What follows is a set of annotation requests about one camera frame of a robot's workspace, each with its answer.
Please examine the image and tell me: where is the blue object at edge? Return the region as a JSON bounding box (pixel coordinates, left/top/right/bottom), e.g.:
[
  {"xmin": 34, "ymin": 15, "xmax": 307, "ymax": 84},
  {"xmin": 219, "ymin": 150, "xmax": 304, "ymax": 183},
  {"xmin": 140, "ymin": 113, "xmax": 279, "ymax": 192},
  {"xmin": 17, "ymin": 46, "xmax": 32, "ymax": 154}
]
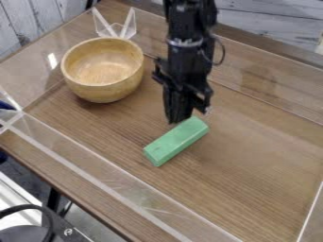
[{"xmin": 0, "ymin": 100, "xmax": 16, "ymax": 111}]

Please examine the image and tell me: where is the clear acrylic tray wall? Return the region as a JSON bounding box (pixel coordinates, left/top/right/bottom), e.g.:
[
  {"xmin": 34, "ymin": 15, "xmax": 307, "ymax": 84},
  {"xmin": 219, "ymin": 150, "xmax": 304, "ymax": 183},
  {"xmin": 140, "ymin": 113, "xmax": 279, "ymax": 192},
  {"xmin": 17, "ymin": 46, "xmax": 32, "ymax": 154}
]
[{"xmin": 0, "ymin": 13, "xmax": 323, "ymax": 242}]

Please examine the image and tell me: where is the brown wooden bowl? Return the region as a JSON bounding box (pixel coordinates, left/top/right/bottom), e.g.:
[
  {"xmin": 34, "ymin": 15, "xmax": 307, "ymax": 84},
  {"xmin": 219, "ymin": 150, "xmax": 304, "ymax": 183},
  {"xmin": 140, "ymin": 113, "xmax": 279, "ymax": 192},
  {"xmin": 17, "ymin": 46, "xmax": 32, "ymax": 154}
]
[{"xmin": 60, "ymin": 38, "xmax": 144, "ymax": 103}]

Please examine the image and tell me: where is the green rectangular block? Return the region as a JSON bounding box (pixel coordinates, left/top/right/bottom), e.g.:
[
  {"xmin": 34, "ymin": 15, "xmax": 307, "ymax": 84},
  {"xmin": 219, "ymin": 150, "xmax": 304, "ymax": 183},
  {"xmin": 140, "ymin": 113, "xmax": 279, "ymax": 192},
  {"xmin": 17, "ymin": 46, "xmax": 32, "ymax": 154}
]
[{"xmin": 143, "ymin": 116, "xmax": 210, "ymax": 166}]

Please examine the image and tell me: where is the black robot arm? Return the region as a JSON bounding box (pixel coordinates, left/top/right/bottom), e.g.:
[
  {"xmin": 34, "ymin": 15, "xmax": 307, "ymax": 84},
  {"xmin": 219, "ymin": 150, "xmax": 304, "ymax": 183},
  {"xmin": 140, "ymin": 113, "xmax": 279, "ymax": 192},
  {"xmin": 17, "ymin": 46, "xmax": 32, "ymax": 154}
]
[{"xmin": 152, "ymin": 0, "xmax": 226, "ymax": 123}]

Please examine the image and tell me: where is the black base with screw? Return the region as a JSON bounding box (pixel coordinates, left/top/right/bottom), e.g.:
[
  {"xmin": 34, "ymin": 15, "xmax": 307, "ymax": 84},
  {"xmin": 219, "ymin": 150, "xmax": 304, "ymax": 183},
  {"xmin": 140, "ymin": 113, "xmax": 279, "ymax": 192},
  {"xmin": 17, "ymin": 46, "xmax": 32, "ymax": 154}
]
[{"xmin": 0, "ymin": 204, "xmax": 94, "ymax": 242}]

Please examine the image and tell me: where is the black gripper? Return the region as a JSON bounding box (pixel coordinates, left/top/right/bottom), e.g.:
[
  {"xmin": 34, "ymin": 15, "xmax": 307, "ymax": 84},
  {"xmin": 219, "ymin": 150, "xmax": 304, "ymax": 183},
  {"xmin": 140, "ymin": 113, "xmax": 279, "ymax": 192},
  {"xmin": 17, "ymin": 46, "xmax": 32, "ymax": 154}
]
[{"xmin": 151, "ymin": 37, "xmax": 218, "ymax": 125}]

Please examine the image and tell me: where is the black cable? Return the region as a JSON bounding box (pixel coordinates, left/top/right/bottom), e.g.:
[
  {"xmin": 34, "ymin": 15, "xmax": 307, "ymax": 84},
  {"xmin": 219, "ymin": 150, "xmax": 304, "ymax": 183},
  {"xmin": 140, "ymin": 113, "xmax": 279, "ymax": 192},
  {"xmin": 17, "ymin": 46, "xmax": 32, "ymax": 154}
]
[{"xmin": 0, "ymin": 203, "xmax": 58, "ymax": 242}]

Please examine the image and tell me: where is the black table leg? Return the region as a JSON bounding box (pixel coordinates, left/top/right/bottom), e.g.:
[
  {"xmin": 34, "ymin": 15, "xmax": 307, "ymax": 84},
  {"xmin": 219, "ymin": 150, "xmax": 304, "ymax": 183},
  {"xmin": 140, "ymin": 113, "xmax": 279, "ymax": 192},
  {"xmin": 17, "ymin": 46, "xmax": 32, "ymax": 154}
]
[{"xmin": 47, "ymin": 188, "xmax": 62, "ymax": 212}]

